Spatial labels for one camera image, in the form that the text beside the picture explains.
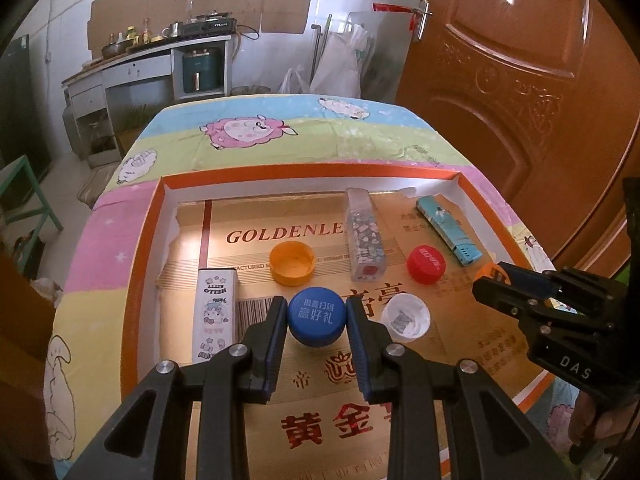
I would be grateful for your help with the dark green air fryer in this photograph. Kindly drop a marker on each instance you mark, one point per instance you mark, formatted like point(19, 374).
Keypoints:
point(202, 71)

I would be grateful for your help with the red tag on door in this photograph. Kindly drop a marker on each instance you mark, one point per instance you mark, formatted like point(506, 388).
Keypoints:
point(395, 7)

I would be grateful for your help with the large white sack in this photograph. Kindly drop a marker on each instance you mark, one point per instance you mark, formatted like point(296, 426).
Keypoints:
point(340, 65)

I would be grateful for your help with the white kitchen counter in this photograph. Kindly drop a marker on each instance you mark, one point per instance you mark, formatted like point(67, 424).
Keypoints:
point(130, 70)

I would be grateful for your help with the yellow oil bottle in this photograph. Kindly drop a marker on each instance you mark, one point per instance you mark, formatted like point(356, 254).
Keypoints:
point(132, 34)

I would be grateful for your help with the person's right hand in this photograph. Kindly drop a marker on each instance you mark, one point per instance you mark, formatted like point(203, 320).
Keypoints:
point(582, 422)

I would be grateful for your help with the brown wooden door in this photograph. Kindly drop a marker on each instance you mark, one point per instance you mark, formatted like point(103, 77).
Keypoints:
point(525, 85)

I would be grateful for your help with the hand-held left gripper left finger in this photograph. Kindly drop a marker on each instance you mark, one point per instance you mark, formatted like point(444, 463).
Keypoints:
point(270, 355)

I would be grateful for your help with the black gas stove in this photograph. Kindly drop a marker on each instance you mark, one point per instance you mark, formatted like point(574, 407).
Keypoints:
point(210, 24)

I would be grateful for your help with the orange cap with black mark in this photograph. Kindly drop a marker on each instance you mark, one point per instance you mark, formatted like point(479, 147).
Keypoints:
point(484, 274)

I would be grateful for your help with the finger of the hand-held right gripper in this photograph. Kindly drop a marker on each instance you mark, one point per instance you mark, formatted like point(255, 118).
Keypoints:
point(500, 297)
point(527, 277)

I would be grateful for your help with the small metal pot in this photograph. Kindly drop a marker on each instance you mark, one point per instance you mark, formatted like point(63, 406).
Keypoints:
point(175, 28)

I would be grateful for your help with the teal lighter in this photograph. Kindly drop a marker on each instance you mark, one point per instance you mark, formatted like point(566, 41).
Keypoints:
point(445, 227)

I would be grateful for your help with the red bottle cap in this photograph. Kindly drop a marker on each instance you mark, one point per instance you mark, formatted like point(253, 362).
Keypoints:
point(425, 264)

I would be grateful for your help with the green stool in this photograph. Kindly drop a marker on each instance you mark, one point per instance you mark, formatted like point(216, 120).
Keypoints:
point(25, 195)

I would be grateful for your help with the blue bottle cap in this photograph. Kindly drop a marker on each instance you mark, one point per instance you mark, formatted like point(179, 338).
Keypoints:
point(316, 315)

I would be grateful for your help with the white bottle cap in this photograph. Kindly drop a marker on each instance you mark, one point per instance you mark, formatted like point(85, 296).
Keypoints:
point(405, 317)

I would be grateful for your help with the white cartoon print lighter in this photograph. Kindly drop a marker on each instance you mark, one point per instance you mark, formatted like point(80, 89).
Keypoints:
point(215, 310)

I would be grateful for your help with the white plastic bag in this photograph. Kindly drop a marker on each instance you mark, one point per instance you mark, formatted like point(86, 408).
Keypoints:
point(295, 82)

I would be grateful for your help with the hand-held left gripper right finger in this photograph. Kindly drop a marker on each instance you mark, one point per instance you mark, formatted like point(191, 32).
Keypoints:
point(361, 355)

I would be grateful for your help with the floral print lighter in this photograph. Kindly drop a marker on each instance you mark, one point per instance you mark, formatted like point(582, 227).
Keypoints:
point(365, 240)

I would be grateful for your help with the metal basin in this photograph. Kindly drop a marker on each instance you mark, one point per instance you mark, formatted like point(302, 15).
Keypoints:
point(117, 49)

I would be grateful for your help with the open orange bottle cap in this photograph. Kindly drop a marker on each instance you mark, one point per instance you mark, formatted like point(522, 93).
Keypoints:
point(292, 262)

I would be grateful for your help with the shallow cardboard box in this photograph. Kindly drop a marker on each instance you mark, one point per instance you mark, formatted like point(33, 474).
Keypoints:
point(280, 395)

